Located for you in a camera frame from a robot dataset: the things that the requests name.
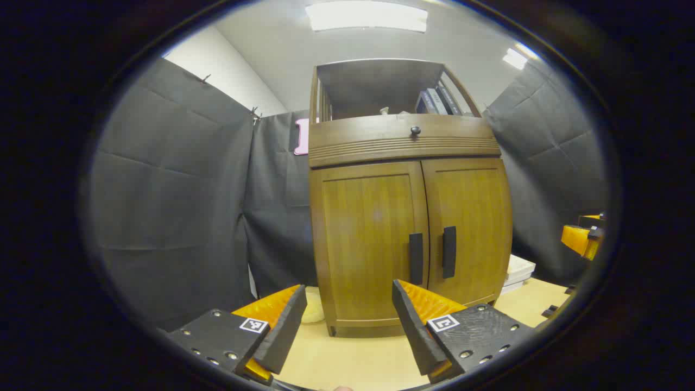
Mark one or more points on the black backdrop cloth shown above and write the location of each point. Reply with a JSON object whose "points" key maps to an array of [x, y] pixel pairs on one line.
{"points": [[163, 190]]}

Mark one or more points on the pale yellow soft object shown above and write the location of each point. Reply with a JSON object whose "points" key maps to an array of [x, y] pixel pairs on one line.
{"points": [[313, 307]]}

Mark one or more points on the grey book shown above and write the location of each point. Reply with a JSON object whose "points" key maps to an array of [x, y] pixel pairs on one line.
{"points": [[437, 102]]}

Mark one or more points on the wooden double-door shoe cabinet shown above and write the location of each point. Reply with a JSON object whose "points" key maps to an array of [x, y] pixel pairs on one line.
{"points": [[380, 81]]}

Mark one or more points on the wooden shoe cabinet door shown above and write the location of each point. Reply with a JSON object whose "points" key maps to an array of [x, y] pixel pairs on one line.
{"points": [[364, 244], [478, 217]]}

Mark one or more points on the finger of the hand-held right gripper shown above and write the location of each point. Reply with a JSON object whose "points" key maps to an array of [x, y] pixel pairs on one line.
{"points": [[593, 219], [578, 241]]}

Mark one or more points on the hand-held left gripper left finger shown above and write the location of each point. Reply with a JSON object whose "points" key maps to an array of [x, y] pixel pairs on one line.
{"points": [[282, 331]]}

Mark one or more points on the large ceiling light panel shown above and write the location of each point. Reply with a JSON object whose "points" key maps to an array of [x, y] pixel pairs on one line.
{"points": [[366, 16]]}

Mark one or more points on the small ceiling light panel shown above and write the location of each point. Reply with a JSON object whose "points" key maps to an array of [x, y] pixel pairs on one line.
{"points": [[515, 58]]}

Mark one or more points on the dark blue book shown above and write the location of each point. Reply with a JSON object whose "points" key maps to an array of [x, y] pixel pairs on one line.
{"points": [[422, 103]]}

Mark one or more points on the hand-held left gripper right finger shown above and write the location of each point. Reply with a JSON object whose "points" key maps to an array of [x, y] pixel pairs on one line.
{"points": [[415, 331]]}

